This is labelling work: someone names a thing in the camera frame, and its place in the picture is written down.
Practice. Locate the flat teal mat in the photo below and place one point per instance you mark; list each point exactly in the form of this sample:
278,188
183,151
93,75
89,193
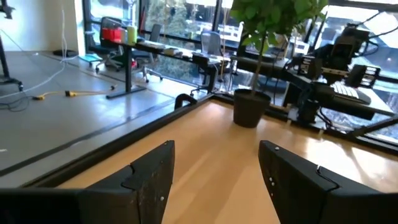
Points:
90,58

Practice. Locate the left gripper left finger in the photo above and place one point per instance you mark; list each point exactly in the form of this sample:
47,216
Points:
146,193

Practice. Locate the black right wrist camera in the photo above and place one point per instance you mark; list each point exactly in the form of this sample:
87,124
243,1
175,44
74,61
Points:
346,49

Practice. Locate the flat black disc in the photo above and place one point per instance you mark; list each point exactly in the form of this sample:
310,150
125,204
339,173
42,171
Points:
65,53

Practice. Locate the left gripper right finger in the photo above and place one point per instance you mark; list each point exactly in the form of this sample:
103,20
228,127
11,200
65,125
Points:
298,193

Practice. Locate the black tripod stand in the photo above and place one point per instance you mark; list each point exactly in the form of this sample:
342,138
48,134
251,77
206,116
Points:
12,81

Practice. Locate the yellow-green cylinder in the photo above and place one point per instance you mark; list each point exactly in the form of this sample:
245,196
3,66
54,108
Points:
132,35

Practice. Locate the grey office chair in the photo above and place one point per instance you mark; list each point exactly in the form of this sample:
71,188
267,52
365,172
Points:
211,42
155,32

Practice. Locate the long black office desk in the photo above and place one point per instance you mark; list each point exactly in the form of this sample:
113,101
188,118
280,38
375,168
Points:
128,71

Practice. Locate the green plant in black pot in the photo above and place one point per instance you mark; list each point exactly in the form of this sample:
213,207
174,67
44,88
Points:
250,109

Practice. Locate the black mesh office chair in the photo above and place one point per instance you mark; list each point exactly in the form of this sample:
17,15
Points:
109,23

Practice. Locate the black computer keyboard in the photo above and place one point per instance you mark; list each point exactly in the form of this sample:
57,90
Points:
348,91

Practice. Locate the red box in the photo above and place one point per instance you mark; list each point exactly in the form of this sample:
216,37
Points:
112,34

